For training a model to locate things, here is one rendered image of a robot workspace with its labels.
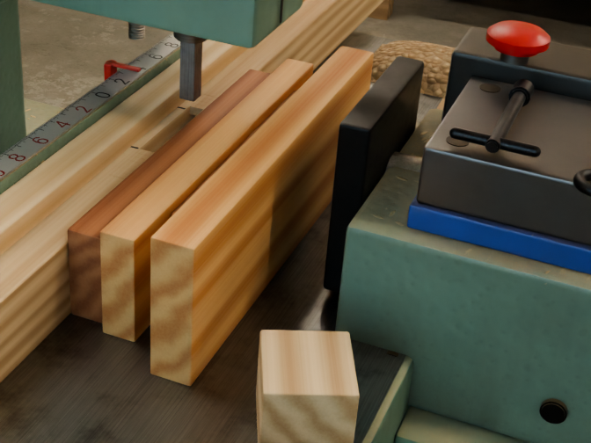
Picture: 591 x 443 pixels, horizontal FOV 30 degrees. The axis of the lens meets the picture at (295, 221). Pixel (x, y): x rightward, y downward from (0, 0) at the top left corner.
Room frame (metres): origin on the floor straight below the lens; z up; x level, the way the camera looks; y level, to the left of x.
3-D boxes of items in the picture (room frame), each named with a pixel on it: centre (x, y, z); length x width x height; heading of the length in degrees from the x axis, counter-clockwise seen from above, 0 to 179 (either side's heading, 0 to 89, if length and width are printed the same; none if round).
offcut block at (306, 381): (0.35, -0.01, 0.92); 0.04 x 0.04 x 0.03; 6
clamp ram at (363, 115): (0.47, -0.07, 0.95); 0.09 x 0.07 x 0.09; 161
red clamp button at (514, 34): (0.50, -0.10, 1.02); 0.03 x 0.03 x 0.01
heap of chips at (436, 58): (0.72, -0.09, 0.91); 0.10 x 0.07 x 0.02; 71
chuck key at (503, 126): (0.44, -0.09, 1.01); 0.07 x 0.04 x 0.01; 161
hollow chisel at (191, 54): (0.55, 0.06, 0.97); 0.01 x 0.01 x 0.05; 71
